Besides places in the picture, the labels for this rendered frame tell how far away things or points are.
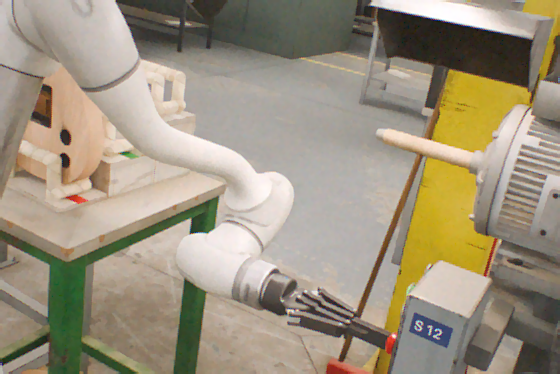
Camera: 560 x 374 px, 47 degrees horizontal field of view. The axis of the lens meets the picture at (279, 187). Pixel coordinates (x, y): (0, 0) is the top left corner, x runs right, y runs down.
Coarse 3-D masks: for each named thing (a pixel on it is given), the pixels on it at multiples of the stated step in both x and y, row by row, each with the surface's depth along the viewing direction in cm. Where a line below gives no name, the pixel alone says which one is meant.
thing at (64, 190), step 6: (78, 180) 155; (84, 180) 156; (60, 186) 151; (66, 186) 152; (72, 186) 153; (78, 186) 154; (84, 186) 156; (90, 186) 157; (54, 192) 149; (60, 192) 150; (66, 192) 151; (72, 192) 153; (78, 192) 155; (54, 198) 150; (60, 198) 151
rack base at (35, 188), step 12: (12, 180) 158; (24, 180) 159; (36, 180) 160; (24, 192) 154; (36, 192) 154; (96, 192) 159; (48, 204) 149; (60, 204) 150; (72, 204) 151; (84, 204) 154
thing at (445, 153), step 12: (396, 132) 130; (396, 144) 130; (408, 144) 129; (420, 144) 128; (432, 144) 127; (432, 156) 127; (444, 156) 126; (456, 156) 125; (468, 156) 124; (468, 168) 124
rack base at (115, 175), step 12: (120, 156) 162; (144, 156) 166; (108, 168) 157; (120, 168) 160; (132, 168) 164; (144, 168) 168; (96, 180) 161; (108, 180) 158; (120, 180) 162; (132, 180) 165; (144, 180) 169; (108, 192) 160; (120, 192) 163
